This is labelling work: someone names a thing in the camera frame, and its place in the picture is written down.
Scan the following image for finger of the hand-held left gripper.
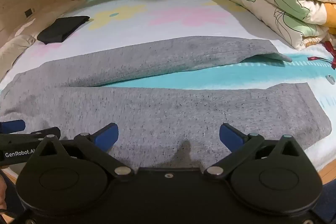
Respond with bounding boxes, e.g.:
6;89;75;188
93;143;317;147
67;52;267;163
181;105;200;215
0;120;26;133
29;127;62;139

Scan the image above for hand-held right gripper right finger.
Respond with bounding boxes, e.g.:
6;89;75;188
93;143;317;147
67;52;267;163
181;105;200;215
203;123;305;180

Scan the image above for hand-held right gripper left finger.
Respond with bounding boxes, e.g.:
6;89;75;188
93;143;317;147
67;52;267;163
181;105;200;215
36;123;135;182

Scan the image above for grey pants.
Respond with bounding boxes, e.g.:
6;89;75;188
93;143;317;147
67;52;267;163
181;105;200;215
0;35;332;169

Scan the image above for beige pillow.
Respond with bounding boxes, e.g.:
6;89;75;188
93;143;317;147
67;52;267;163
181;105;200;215
0;34;36;64

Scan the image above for black folded cloth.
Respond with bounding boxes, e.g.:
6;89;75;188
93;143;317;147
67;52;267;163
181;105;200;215
37;15;90;45

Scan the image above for person's blue jeans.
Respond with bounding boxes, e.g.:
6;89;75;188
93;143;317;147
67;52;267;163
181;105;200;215
314;182;336;224

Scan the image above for red ribbon tag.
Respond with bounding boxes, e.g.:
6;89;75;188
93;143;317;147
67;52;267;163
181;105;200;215
323;42;336;69

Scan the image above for white cloth pile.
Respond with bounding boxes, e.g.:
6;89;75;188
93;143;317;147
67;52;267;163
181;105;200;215
221;0;336;51

